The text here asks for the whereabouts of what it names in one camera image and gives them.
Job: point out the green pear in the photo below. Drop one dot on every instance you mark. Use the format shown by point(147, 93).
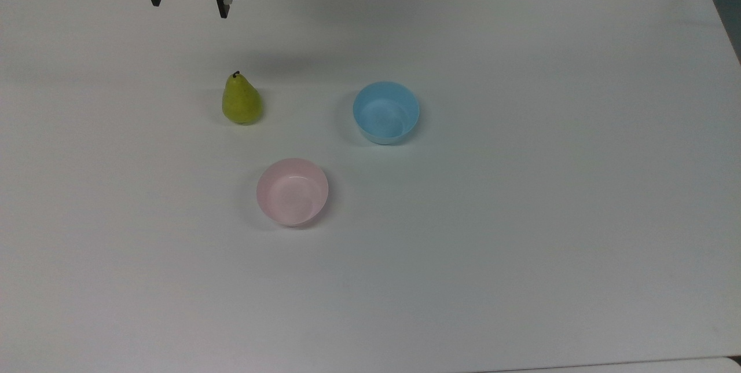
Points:
point(241, 102)

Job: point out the pink bowl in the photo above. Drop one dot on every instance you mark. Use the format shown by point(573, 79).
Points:
point(292, 192)

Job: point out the light blue bowl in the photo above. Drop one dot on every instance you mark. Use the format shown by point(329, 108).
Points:
point(386, 113)

